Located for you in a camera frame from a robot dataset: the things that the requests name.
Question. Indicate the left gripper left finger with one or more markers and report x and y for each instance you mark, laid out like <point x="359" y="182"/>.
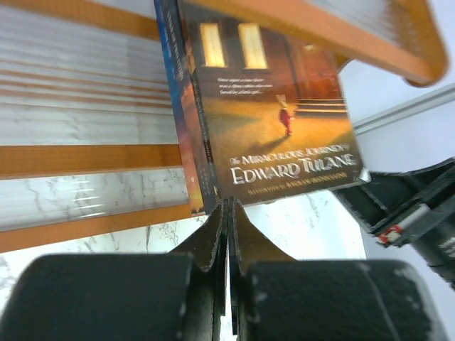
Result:
<point x="179" y="295"/>

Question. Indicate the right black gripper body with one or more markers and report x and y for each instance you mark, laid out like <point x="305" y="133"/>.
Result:
<point x="415" y="208"/>

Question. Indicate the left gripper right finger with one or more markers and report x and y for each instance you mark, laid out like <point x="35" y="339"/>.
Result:
<point x="275" y="297"/>

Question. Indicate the Kate DiCamillo dark book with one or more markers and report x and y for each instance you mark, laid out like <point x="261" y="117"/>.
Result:
<point x="276" y="120"/>

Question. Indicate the Jane Eyre blue book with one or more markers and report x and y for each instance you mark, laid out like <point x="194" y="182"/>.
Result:
<point x="189" y="168"/>

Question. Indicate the A Tale of Two Cities book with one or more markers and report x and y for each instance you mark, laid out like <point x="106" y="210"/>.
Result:
<point x="193" y="113"/>

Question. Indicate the wooden three-tier shelf rack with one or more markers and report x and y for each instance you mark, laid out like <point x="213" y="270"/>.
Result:
<point x="90" y="57"/>

